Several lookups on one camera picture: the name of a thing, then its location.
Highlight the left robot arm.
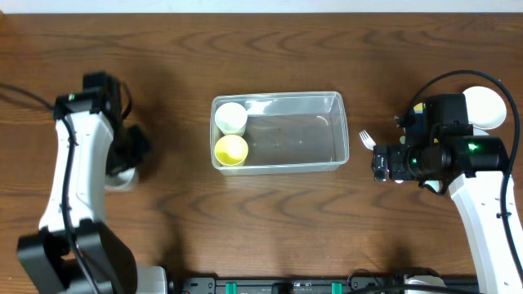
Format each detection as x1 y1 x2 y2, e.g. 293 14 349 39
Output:
17 93 168 293

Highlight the clear plastic storage box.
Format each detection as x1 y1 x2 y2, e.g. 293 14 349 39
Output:
210 91 350 176

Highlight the white plastic cup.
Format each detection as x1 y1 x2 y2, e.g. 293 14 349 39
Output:
214 102 248 136

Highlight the yellow plastic cup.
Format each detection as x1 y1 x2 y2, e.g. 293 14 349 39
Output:
214 135 248 167

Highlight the black mounting rail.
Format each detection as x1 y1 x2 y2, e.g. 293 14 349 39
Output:
168 268 480 294

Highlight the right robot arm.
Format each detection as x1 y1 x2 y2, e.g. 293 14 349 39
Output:
365 136 522 293

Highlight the mint green plastic spoon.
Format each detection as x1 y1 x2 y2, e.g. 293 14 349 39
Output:
422 180 440 194

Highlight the white plastic bowl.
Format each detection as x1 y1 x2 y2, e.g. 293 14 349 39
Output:
463 86 507 130

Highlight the grey plastic cup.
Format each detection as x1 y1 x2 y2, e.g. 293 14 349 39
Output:
105 167 139 192

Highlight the white plastic fork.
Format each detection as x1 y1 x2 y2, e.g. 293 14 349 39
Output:
359 130 376 150

